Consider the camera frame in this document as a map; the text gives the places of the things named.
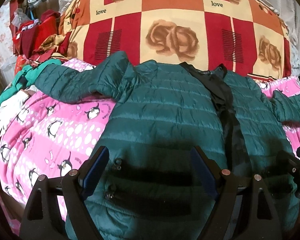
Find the red rose patterned quilt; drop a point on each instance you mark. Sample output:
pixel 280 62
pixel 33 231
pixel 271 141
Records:
pixel 244 35

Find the dark green puffer jacket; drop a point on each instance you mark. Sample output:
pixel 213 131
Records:
pixel 149 189

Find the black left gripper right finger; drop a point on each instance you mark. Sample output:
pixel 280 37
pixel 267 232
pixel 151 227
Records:
pixel 243 209

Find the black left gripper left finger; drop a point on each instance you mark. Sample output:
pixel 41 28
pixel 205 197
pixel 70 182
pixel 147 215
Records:
pixel 42 217

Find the red clothes pile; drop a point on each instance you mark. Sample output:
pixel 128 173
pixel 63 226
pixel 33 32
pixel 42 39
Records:
pixel 39 39

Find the teal green garment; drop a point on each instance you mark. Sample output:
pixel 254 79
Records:
pixel 25 78

